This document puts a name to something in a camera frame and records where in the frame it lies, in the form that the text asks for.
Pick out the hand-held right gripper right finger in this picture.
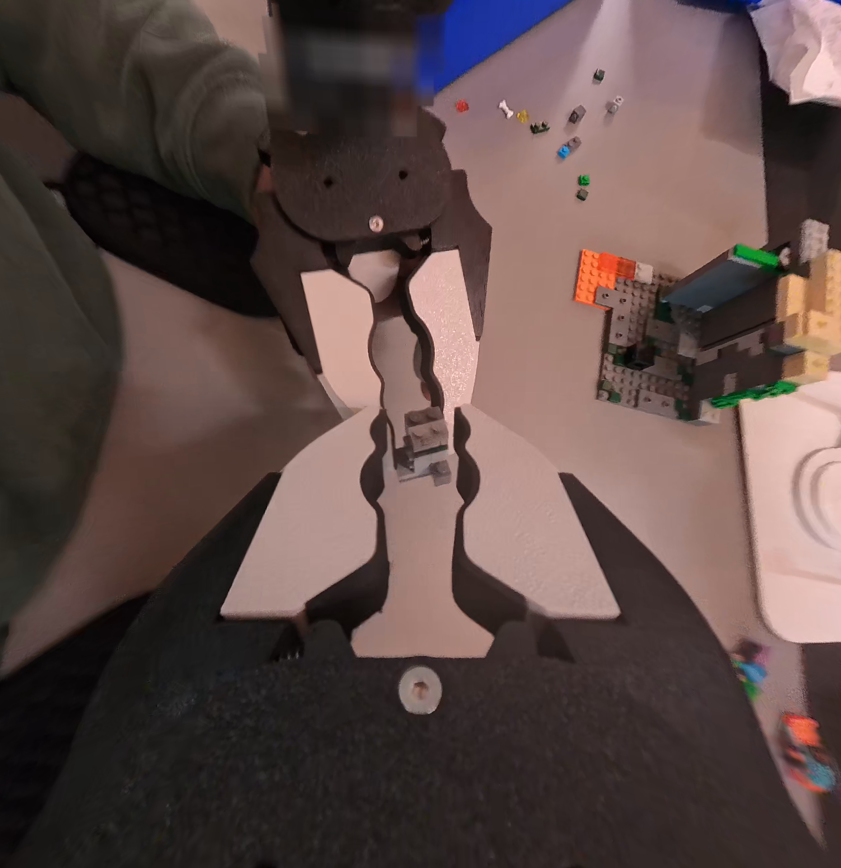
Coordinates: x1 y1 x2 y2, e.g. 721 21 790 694
451 406 622 629

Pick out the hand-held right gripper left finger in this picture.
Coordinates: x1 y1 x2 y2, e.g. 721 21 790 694
220 407 393 640

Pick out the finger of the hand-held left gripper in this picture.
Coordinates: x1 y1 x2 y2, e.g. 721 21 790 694
405 250 480 413
301 251 402 413

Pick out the small grey brick assembly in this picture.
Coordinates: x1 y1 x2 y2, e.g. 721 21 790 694
393 407 456 486

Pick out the person's left forearm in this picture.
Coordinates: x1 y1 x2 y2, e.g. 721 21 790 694
0 0 273 226

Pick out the grey desk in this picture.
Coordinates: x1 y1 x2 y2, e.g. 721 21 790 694
0 0 841 868

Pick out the black mesh chair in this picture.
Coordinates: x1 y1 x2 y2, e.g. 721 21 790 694
57 155 280 321

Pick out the blue container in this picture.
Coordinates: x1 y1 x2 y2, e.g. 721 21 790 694
439 0 756 104

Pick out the purple and green toy figure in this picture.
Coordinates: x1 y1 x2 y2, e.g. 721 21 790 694
730 639 772 701

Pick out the white book stand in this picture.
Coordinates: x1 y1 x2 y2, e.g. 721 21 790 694
735 376 841 645

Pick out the toy brick building model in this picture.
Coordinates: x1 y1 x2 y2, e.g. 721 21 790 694
573 218 841 427

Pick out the person's green sweatshirt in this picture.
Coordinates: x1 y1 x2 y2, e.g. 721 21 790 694
0 136 124 682

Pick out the orange toy figure with pickaxe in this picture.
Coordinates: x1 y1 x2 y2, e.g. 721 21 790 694
775 711 839 796

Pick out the crumpled white paper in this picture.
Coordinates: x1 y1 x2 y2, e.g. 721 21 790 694
749 0 841 107

